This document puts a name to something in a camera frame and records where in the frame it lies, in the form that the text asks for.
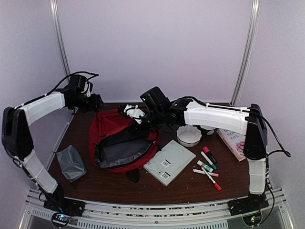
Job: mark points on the white pen pink cap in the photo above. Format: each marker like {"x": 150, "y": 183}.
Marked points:
{"x": 205, "y": 173}

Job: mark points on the pink highlighter marker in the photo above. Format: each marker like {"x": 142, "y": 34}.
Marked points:
{"x": 209, "y": 154}

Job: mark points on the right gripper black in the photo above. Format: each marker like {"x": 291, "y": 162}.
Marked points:
{"x": 137, "y": 128}

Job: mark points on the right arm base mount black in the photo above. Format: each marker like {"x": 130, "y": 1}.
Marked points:
{"x": 247, "y": 204}

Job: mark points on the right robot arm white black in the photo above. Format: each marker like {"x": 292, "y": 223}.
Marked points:
{"x": 190, "y": 111}

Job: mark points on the aluminium front rail frame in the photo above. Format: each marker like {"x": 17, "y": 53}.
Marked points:
{"x": 205, "y": 215}

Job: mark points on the right aluminium corner post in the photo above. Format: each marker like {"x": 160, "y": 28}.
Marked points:
{"x": 249, "y": 45}

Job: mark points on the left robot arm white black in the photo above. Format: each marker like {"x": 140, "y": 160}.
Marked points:
{"x": 25, "y": 130}

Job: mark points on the left aluminium corner post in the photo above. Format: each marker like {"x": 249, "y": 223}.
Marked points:
{"x": 59, "y": 36}

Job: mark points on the white black marker teal cap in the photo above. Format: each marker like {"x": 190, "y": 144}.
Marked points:
{"x": 208, "y": 160}

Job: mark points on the grey pencil pouch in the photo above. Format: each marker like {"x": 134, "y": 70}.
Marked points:
{"x": 71, "y": 163}

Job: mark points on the white pen red cap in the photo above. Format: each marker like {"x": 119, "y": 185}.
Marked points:
{"x": 216, "y": 185}

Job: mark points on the aluminium corner post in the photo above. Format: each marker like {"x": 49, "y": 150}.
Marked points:
{"x": 59, "y": 36}
{"x": 249, "y": 45}

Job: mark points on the white green glue stick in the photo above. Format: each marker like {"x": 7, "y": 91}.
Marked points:
{"x": 205, "y": 166}

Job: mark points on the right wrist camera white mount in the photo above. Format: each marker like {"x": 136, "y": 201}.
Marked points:
{"x": 132, "y": 111}

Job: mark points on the grey notebook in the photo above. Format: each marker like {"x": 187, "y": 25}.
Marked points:
{"x": 168, "y": 163}

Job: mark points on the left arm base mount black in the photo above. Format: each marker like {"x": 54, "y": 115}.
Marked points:
{"x": 57, "y": 201}

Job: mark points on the paperback book with pink flowers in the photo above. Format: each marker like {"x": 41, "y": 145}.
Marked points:
{"x": 234, "y": 141}

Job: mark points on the dark blue dotted bowl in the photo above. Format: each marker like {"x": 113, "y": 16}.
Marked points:
{"x": 207, "y": 130}

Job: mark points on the white scalloped bowl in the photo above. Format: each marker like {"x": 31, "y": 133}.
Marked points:
{"x": 188, "y": 135}

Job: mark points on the red backpack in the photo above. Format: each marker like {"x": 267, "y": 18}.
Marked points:
{"x": 116, "y": 145}

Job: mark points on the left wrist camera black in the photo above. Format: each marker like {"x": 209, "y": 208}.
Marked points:
{"x": 80, "y": 84}

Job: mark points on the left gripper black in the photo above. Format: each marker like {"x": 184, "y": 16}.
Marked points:
{"x": 96, "y": 104}

